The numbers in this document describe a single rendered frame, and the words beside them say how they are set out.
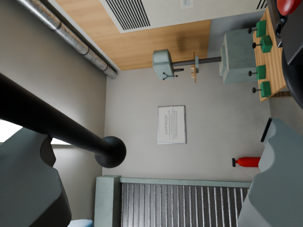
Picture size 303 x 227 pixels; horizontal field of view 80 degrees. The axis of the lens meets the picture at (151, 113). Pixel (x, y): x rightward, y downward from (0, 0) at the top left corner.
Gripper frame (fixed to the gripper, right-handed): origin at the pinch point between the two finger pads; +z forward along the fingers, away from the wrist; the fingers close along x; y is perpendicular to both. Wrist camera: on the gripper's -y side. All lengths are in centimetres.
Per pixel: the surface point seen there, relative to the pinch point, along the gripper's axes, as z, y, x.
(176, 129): 234, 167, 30
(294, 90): 15.5, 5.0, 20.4
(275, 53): 123, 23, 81
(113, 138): 4.6, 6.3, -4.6
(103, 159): 2.7, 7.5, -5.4
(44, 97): 167, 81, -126
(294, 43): 6.6, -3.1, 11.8
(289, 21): 8.2, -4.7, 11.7
